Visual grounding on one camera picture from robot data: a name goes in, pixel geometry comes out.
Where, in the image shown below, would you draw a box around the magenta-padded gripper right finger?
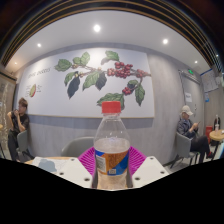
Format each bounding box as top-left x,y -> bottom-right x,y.
126,145 -> 170,189

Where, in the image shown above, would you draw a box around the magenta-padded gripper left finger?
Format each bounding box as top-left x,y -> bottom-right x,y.
55,146 -> 99,189

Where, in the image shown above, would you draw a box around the clear red-capped drink bottle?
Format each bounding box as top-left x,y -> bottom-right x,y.
93,100 -> 131,191

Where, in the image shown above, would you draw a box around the grey upholstered chair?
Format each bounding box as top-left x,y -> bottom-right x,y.
60,136 -> 95,158

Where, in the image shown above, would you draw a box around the white printed paper sheet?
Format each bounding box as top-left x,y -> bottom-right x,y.
31,156 -> 73,174

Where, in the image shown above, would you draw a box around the person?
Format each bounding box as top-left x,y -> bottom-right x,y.
6,97 -> 30,162
176,105 -> 212,164

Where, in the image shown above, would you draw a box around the red bin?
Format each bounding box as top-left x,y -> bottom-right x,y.
205,125 -> 214,143

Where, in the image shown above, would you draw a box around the small round wooden side table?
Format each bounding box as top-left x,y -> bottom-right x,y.
209,129 -> 224,161

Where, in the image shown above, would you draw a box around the white paper notice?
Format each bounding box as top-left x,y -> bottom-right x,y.
184,91 -> 193,103

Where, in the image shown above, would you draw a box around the slim dark bottle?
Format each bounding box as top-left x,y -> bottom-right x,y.
214,114 -> 221,132

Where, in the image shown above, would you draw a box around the wooden shelf unit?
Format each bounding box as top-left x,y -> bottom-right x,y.
0,73 -> 16,148

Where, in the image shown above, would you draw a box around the round ceiling lights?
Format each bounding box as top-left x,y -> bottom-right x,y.
13,23 -> 200,68

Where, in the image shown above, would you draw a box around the coffee plant wall mural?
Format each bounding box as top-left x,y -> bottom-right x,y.
17,47 -> 156,119

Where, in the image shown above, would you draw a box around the wall notice board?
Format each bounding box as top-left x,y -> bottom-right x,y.
200,68 -> 219,93

